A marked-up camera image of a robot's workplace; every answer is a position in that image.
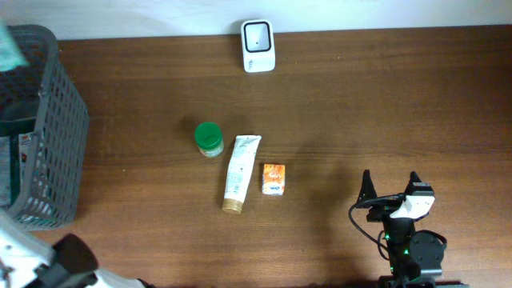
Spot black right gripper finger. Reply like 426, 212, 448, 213
357, 170, 377, 204
404, 171, 422, 194

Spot small orange carton box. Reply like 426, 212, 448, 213
262, 163, 286, 196

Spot white cream tube gold cap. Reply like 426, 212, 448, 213
222, 135, 262, 214

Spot green lid jar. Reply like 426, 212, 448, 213
194, 122, 224, 158

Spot pale green wipes packet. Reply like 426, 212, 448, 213
0, 22, 29, 72

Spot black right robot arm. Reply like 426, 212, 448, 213
348, 170, 466, 288

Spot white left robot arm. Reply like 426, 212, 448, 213
1, 211, 154, 288

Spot white barcode scanner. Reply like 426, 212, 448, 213
240, 19, 276, 73

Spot grey plastic mesh basket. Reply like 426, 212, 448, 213
1, 25, 90, 230

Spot green white tape package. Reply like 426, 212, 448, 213
1, 118, 35, 209

